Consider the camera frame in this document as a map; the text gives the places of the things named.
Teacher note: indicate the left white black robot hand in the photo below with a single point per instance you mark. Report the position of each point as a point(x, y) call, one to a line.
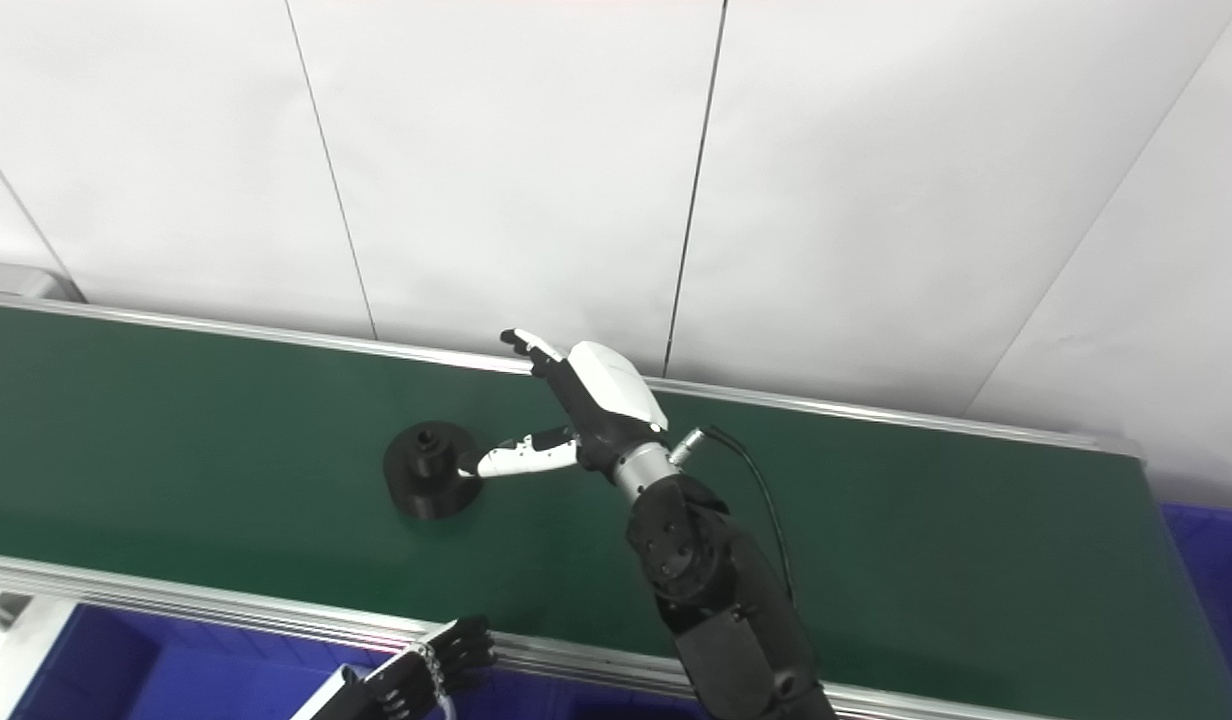
point(416, 680)

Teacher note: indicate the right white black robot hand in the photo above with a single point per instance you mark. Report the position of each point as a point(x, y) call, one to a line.
point(606, 395)

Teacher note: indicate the black flanged hub part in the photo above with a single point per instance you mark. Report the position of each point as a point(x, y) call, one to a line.
point(431, 490)

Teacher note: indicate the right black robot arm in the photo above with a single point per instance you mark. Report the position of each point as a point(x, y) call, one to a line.
point(716, 600)

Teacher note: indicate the blue bin with white parts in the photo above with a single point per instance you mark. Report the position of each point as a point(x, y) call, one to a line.
point(176, 680)

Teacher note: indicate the empty blue bin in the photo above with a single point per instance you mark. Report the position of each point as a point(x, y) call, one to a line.
point(1221, 600)

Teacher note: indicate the grey metal housing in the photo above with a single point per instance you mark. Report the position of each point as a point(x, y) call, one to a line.
point(26, 282)

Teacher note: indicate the grey conveyor support bracket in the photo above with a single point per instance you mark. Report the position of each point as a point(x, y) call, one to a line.
point(16, 650)

